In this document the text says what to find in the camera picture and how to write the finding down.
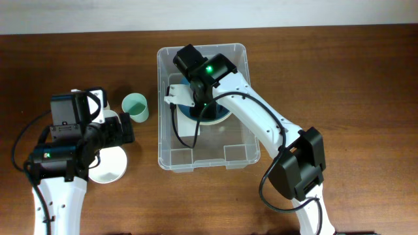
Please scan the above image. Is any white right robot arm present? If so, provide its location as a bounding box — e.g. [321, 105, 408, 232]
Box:
[170, 44, 336, 234]

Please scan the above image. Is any cream plastic cup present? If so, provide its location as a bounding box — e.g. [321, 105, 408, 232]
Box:
[103, 110, 120, 121]

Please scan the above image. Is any green plastic cup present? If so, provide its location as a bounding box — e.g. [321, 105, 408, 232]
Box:
[121, 93, 150, 123]

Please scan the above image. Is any dark blue bowl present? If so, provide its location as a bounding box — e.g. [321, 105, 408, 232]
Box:
[165, 77, 231, 125]

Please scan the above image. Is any beige plastic bowl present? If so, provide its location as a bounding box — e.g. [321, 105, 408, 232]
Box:
[177, 103, 231, 125]

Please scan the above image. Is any clear plastic storage bin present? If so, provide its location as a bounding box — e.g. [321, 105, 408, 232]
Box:
[157, 46, 261, 173]

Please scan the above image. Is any white plastic bowl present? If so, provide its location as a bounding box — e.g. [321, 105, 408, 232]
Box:
[89, 147, 127, 184]

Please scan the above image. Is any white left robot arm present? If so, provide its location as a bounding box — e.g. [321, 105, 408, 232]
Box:
[23, 87, 135, 234]

